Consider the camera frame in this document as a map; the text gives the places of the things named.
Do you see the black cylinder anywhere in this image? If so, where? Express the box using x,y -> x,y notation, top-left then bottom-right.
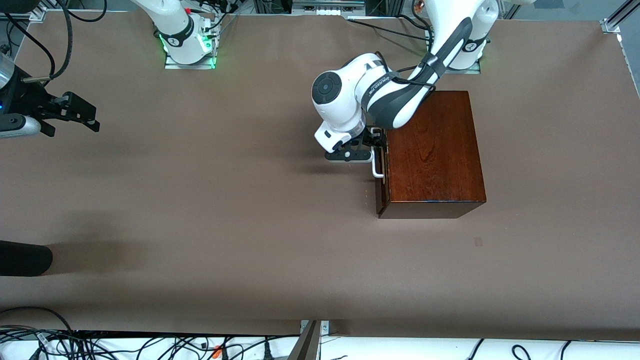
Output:
0,240 -> 54,277

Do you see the white power strip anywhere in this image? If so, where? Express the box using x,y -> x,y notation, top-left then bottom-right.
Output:
292,0 -> 366,17

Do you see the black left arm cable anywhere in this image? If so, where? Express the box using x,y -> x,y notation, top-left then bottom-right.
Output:
372,50 -> 441,90

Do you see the small metal bracket plate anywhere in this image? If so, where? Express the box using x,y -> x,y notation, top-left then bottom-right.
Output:
299,320 -> 331,337

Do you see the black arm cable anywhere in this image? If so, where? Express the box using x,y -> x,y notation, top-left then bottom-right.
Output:
372,50 -> 441,90
22,0 -> 75,83

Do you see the black table cable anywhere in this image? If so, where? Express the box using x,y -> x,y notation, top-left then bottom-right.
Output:
346,15 -> 432,42

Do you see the dark grey post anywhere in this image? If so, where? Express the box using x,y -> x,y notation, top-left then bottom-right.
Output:
287,320 -> 322,360

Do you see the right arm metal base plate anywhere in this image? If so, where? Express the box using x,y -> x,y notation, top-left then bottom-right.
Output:
164,20 -> 219,70

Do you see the thin black hanging cable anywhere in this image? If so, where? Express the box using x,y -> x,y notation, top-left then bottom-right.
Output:
2,12 -> 56,86

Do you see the light wood drawer white handle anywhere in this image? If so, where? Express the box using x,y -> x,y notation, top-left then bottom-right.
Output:
370,127 -> 390,202

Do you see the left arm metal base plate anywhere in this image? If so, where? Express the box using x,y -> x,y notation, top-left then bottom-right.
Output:
440,50 -> 483,75

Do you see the dark brown wooden cabinet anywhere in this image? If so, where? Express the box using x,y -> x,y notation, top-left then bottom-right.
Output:
376,90 -> 487,220

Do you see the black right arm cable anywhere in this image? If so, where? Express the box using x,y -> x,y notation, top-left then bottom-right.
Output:
22,0 -> 75,83

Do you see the black looped cable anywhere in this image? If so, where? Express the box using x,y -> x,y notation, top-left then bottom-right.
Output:
0,306 -> 75,335

